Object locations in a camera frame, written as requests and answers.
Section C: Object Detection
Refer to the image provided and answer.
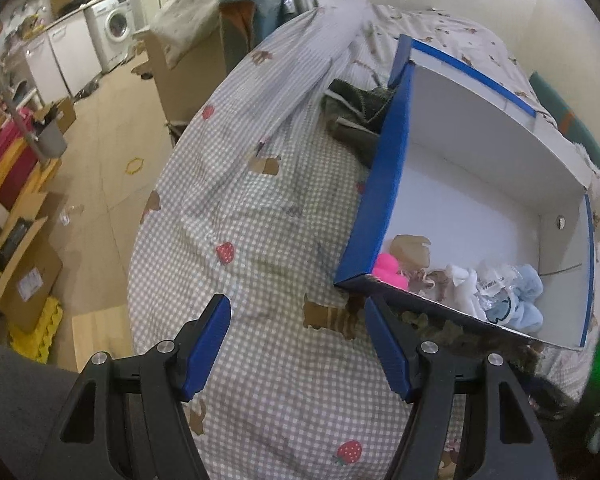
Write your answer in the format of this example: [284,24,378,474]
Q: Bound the light blue fluffy sock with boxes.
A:
[484,264,544,334]

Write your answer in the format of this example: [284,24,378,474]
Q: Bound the white sock with dark trim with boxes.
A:
[477,261,521,325]

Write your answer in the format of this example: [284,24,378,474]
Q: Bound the bright pink soft toy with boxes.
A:
[372,252,410,290]

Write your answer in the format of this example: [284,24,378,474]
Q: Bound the yellow foam mat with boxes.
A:
[7,296,64,364]

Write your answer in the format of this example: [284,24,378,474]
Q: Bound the open cardboard box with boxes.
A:
[0,192,62,333]

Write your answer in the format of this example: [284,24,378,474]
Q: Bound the white box with blue tape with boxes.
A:
[335,36,595,350]

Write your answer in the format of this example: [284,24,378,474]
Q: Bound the checkered dog print duvet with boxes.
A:
[128,0,600,479]

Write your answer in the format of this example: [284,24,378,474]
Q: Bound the red storage crate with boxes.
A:
[0,119,38,210]

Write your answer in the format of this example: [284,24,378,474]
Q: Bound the grey bucket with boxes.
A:
[35,119,67,158]

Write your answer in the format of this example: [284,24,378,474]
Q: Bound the teal cushion with orange stripe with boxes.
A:
[529,72,600,169]

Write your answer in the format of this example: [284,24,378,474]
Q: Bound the dark grey garment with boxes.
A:
[322,79,396,168]

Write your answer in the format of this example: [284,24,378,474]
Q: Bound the white kitchen cabinet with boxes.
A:
[23,11,102,104]

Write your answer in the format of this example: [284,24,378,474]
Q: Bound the white washing machine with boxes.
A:
[84,0,135,74]

